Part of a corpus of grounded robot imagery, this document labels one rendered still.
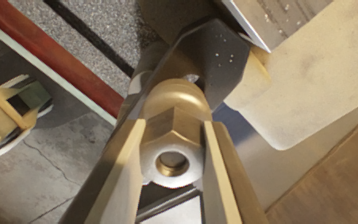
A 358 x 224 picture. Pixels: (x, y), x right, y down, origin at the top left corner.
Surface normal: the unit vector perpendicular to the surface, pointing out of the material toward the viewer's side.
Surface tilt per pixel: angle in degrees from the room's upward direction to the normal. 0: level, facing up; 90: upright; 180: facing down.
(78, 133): 0
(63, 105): 0
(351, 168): 76
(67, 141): 0
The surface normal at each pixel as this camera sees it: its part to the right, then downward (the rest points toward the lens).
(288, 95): -0.02, 0.47
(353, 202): -0.88, -0.26
